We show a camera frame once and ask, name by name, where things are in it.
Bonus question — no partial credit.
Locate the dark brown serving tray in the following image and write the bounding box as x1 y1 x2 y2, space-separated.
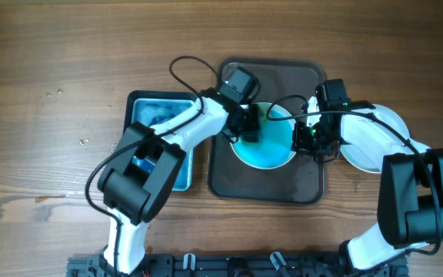
208 57 325 205

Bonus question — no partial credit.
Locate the black tub blue water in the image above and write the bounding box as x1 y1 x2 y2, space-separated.
123 90 196 192

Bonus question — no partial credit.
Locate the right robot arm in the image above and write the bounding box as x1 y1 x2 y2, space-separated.
291 79 443 276

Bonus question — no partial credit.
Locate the white plate top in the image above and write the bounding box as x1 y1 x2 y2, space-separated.
231 102 296 169

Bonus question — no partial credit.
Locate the white plate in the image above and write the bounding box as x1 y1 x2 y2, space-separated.
341 104 411 174
231 102 296 169

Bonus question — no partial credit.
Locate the black cable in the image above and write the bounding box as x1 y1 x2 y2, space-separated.
265 94 443 258
84 55 222 276

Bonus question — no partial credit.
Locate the left black cable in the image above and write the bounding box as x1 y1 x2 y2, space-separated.
84 55 222 276

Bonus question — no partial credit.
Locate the green scouring sponge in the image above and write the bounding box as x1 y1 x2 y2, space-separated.
241 134 260 145

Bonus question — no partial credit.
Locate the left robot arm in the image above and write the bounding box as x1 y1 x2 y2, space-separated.
98 67 260 276

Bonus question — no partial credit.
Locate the right black cable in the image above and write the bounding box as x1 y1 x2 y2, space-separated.
265 94 443 258

